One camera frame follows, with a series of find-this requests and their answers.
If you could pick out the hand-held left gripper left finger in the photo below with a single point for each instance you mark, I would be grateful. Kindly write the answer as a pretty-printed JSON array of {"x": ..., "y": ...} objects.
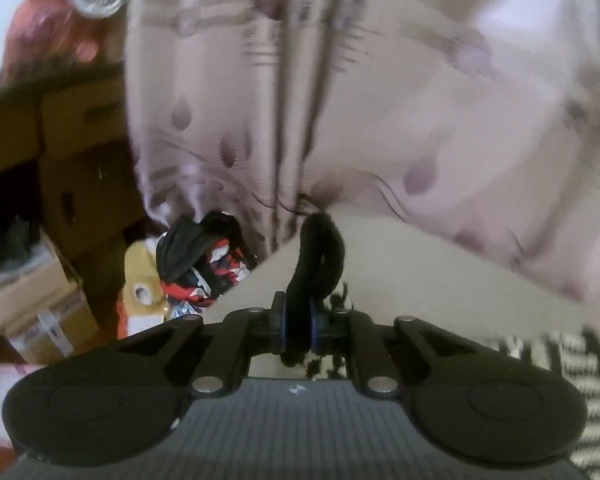
[{"x": 280, "y": 322}]

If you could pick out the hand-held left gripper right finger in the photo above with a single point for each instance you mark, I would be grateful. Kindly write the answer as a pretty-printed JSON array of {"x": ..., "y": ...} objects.
[{"x": 315, "y": 330}]

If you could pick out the black fuzzy cloth band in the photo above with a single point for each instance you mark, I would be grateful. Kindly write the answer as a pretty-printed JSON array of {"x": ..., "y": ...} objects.
[{"x": 320, "y": 255}]

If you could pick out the black white striped knit garment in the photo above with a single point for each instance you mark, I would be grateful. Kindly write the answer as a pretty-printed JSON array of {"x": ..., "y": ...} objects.
[{"x": 580, "y": 385}]

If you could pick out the yellow plastic bag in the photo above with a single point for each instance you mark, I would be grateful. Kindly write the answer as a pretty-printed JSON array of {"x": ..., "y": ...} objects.
[{"x": 140, "y": 280}]

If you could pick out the light cardboard box with label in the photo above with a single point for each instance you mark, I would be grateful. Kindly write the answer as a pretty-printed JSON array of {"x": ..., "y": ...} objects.
[{"x": 35, "y": 305}]

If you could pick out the pink floral curtain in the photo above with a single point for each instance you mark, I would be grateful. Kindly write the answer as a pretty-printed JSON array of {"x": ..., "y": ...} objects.
[{"x": 380, "y": 85}]

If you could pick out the pink box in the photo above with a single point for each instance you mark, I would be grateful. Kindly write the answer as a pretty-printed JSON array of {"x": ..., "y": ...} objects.
[{"x": 5, "y": 395}]

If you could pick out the red bundle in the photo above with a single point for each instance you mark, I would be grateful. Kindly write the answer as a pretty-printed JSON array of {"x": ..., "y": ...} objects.
[{"x": 50, "y": 40}]

